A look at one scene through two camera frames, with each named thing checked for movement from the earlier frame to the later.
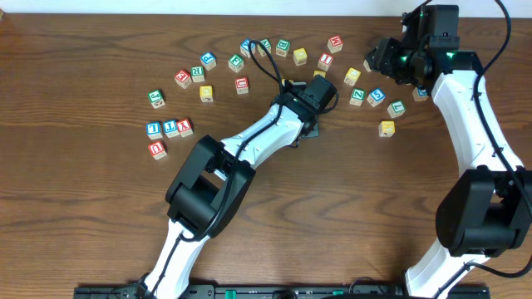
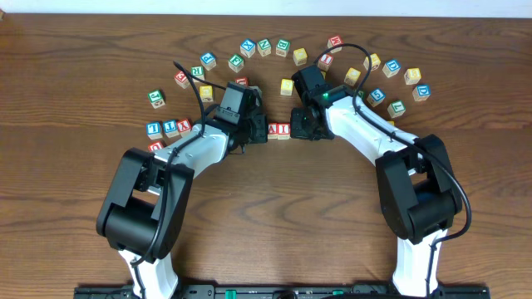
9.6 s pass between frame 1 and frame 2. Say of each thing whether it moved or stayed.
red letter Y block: stayed
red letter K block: stayed
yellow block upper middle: stayed
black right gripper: moved
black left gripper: moved
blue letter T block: stayed
